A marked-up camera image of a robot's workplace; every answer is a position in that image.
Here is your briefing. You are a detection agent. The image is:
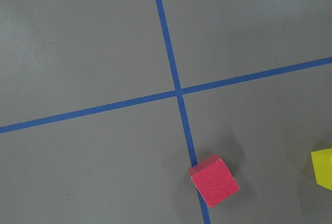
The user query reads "red cube block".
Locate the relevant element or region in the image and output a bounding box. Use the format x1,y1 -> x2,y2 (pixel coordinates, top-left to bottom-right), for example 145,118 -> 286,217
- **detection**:
189,155 -> 240,208

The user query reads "yellow cube block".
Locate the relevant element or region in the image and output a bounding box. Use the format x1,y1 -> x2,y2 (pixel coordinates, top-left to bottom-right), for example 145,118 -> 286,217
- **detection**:
311,148 -> 331,190

